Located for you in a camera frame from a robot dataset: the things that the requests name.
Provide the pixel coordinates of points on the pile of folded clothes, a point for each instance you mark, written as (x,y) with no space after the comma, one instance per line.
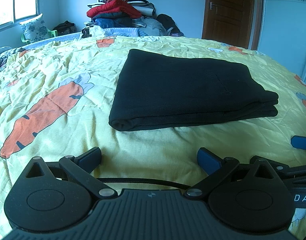
(117,5)

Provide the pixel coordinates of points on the yellow carrot print bed sheet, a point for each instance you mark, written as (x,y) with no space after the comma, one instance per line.
(67,62)

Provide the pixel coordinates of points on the dark bag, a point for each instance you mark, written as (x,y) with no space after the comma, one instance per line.
(64,27)

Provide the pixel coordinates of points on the black pants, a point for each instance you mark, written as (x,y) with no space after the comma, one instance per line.
(180,87)

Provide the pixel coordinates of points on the floral pillow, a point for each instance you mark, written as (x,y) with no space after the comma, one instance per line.
(34,27)

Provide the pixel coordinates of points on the purple bag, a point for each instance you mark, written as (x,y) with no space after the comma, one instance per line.
(176,33)

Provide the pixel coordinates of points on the white flower print wardrobe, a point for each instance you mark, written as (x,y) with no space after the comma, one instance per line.
(285,30)

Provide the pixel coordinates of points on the light blue quilt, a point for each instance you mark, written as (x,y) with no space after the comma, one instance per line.
(117,31)

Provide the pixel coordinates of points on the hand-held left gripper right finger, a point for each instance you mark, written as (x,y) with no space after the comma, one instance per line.
(206,160)

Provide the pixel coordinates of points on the brown wooden door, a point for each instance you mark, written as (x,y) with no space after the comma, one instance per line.
(230,12)

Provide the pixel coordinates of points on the black bag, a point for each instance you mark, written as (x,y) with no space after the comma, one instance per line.
(168,21)

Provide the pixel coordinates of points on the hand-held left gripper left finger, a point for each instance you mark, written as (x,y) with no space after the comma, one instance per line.
(90,158)

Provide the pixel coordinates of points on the green plastic chair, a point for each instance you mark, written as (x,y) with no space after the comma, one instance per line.
(52,33)

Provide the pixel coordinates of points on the grey patterned bedding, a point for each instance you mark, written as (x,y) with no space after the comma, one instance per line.
(2,55)

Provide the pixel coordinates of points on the grey cloth bundle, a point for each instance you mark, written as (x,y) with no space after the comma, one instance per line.
(153,26)

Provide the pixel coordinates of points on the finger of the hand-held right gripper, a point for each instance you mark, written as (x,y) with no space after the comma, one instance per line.
(302,142)
(293,171)

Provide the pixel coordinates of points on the window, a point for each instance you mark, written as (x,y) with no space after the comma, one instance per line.
(15,0)

